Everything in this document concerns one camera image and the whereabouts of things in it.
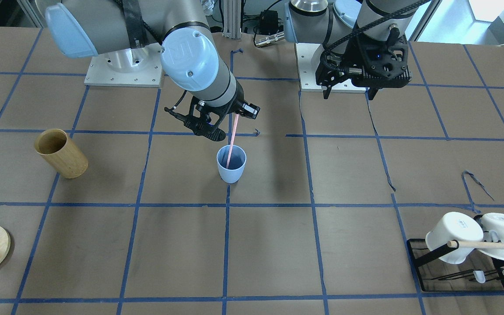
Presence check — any wooden rack dowel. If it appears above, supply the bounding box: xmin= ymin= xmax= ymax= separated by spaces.
xmin=446 ymin=240 xmax=504 ymax=250

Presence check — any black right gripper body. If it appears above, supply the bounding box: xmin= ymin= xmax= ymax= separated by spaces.
xmin=164 ymin=97 xmax=260 ymax=142

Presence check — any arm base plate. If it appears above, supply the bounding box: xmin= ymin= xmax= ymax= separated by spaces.
xmin=295 ymin=42 xmax=367 ymax=93
xmin=84 ymin=43 xmax=164 ymax=88

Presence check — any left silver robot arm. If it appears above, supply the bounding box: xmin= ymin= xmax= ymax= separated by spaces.
xmin=283 ymin=0 xmax=426 ymax=100

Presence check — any bamboo wooden cup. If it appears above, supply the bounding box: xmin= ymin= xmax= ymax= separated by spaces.
xmin=34 ymin=128 xmax=89 ymax=179

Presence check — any pink chopstick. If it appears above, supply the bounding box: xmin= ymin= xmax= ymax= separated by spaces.
xmin=226 ymin=113 xmax=240 ymax=169

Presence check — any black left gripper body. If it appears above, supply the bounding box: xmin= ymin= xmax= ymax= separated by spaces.
xmin=315 ymin=34 xmax=412 ymax=88

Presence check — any black power adapter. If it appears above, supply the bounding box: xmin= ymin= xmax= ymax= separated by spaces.
xmin=258 ymin=10 xmax=279 ymax=35

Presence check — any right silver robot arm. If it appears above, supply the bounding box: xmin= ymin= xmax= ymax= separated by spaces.
xmin=44 ymin=0 xmax=260 ymax=141

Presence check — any light blue plastic cup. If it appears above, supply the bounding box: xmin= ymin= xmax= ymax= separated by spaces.
xmin=216 ymin=145 xmax=247 ymax=184

